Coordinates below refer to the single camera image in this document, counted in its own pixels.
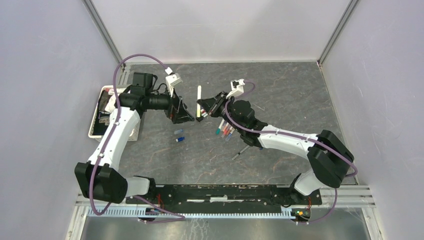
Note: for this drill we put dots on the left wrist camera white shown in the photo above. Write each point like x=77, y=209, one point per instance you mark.
x=171, y=80

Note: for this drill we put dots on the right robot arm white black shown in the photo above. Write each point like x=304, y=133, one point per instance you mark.
x=330, y=160

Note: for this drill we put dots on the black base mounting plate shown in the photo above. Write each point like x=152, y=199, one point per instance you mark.
x=229, y=198

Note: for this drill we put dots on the red cap pink marker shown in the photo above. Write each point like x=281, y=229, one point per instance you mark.
x=226, y=129

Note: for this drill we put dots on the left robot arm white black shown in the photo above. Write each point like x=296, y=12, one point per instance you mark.
x=98, y=178

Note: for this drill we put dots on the white plastic basket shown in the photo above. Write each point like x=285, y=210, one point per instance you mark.
x=101, y=116

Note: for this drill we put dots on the white crumpled cloth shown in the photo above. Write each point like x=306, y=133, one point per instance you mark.
x=110, y=106

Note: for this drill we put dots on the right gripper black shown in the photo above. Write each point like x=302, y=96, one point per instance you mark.
x=213, y=105

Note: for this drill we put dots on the black cap white marker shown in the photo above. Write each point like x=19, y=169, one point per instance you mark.
x=202, y=116

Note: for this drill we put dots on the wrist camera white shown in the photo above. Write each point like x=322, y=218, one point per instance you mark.
x=237, y=88
x=171, y=80

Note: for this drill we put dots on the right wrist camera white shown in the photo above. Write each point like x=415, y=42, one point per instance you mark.
x=237, y=88

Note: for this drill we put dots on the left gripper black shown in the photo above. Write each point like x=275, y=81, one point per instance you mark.
x=182, y=115

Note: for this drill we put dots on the black gel pen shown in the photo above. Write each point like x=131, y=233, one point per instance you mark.
x=240, y=152

